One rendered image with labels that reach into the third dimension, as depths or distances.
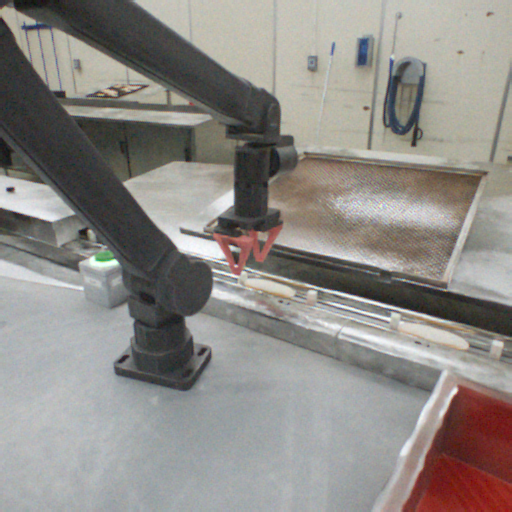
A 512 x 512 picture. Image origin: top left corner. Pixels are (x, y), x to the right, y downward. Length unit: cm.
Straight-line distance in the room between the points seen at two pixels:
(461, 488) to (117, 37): 57
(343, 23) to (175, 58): 413
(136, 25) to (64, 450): 47
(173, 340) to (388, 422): 29
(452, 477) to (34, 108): 54
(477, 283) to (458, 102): 361
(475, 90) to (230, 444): 401
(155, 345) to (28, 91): 34
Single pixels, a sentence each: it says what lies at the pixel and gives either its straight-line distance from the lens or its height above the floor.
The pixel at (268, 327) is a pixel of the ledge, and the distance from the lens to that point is 69.
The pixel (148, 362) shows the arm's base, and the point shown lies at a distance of 61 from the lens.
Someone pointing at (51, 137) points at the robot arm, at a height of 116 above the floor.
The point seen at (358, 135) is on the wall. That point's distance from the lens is 457.
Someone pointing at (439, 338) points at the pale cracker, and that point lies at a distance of 68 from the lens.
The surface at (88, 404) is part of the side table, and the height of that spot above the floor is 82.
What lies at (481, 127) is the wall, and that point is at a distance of 433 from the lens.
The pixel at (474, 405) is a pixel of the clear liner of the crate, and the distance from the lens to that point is 51.
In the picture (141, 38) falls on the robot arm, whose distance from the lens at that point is 50.
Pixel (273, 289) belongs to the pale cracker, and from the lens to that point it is 75.
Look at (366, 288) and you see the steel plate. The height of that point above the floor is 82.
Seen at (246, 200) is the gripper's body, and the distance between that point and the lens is 68.
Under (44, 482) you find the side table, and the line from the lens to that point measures 55.
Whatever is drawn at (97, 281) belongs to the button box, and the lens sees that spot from 80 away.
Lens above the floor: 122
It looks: 24 degrees down
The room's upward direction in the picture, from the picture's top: straight up
